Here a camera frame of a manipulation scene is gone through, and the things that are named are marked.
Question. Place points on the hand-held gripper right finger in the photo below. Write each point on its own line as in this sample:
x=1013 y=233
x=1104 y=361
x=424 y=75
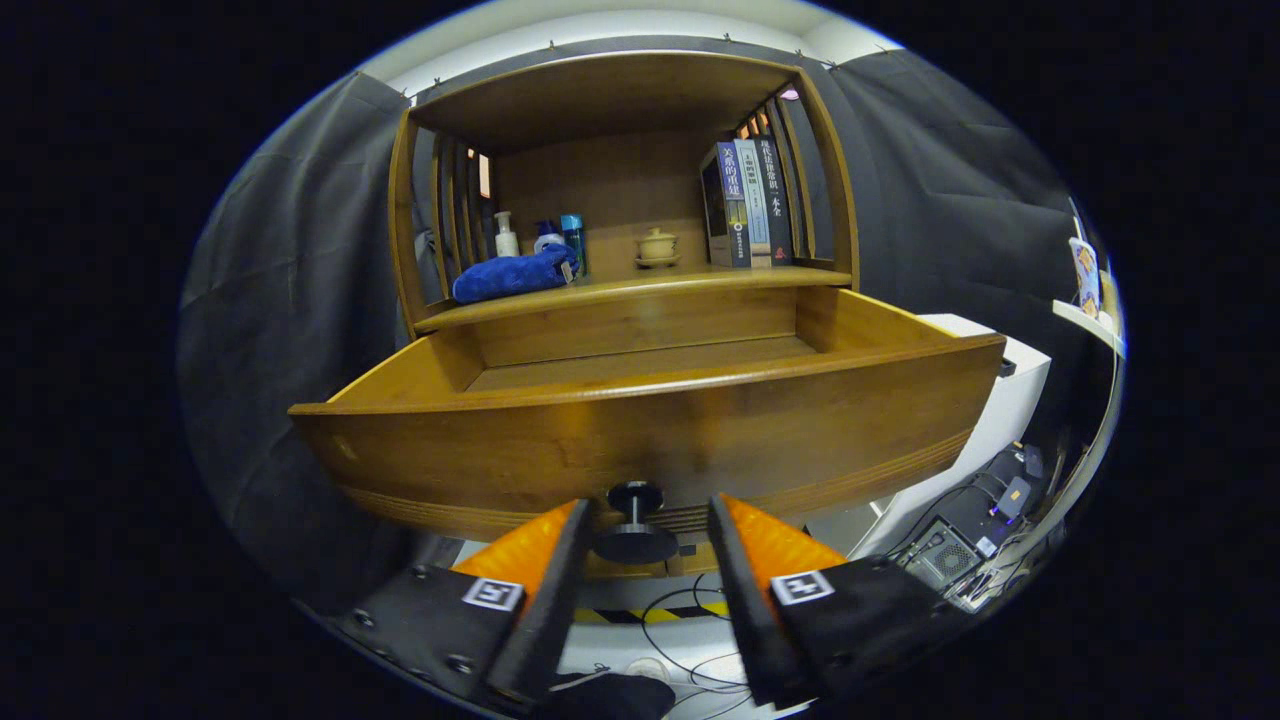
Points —
x=745 y=620

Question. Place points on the wooden cabinet with slatted frame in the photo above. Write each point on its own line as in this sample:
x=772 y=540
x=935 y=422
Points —
x=610 y=180

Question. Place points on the blue folded towel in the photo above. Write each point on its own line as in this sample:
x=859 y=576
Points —
x=510 y=275

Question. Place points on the grey boxed book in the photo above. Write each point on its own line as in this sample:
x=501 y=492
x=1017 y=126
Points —
x=715 y=200

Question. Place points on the white pump bottle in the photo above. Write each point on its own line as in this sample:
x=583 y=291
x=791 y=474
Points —
x=506 y=240

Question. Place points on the white bottle with blue cap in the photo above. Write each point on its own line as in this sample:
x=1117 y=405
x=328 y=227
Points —
x=548 y=240

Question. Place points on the yellow black hazard tape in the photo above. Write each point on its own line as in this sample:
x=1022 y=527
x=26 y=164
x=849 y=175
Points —
x=640 y=613

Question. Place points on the grey computer case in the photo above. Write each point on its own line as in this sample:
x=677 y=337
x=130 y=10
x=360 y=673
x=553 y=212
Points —
x=940 y=555

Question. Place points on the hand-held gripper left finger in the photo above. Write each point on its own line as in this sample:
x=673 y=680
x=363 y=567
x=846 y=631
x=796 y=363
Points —
x=545 y=620

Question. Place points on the beige lidded teacup with saucer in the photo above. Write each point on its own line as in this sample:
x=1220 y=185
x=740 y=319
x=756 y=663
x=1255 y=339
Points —
x=657 y=245

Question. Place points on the teal translucent bottle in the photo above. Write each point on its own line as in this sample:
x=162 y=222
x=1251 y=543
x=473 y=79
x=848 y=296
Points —
x=573 y=240

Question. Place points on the patterned paper cup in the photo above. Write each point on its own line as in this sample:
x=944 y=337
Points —
x=1083 y=270

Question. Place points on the black rounded object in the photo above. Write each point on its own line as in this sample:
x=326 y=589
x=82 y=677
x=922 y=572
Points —
x=610 y=697

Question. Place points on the tan paper cup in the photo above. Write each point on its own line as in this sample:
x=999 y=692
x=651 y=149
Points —
x=1107 y=295

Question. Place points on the wooden countertop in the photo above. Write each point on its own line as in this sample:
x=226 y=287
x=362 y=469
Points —
x=620 y=288

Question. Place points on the white spine book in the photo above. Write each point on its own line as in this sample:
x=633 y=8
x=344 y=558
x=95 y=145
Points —
x=756 y=210

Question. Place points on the white table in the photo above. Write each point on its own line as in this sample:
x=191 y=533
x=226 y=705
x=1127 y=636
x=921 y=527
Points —
x=1000 y=420

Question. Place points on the blue spine book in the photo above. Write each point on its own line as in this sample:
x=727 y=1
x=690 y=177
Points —
x=735 y=190

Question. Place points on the wooden drawer with black knob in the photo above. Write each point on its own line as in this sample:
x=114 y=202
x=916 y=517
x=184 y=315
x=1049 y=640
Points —
x=650 y=430

